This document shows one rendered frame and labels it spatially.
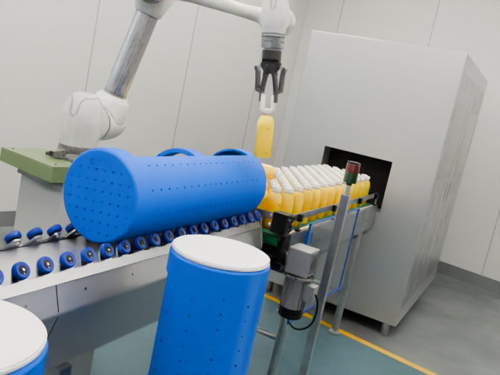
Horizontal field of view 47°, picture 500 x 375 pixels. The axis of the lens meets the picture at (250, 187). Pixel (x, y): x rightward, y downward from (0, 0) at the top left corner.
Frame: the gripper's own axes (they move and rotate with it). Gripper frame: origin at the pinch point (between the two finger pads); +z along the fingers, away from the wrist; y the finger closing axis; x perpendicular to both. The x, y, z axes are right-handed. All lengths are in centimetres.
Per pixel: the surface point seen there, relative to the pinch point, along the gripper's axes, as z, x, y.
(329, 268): 78, 48, 18
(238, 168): 25.3, -11.9, -4.9
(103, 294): 52, -86, -7
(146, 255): 47, -65, -8
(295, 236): 61, 31, 5
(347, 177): 33, 50, 21
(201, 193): 30, -42, -3
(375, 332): 163, 178, 18
